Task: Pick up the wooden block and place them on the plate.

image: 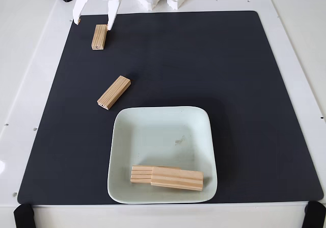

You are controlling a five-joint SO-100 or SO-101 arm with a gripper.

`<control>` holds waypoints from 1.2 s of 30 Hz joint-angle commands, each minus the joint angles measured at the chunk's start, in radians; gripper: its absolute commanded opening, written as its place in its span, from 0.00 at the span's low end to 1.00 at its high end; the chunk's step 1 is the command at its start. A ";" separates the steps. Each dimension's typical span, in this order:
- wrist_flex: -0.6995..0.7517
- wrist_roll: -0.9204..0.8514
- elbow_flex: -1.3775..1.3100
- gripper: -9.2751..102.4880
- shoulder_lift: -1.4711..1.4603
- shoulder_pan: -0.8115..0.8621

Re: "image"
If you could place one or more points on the grooved wooden block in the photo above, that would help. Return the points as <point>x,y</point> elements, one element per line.
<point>98,38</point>
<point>140,174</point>
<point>178,178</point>
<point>113,92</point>

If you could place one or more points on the pale green square plate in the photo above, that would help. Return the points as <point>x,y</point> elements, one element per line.
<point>163,136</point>

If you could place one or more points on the black table mat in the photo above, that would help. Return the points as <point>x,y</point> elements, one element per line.
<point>254,136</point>

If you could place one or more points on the black corner bracket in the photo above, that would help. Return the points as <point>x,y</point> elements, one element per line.
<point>315,214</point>
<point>23,215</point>

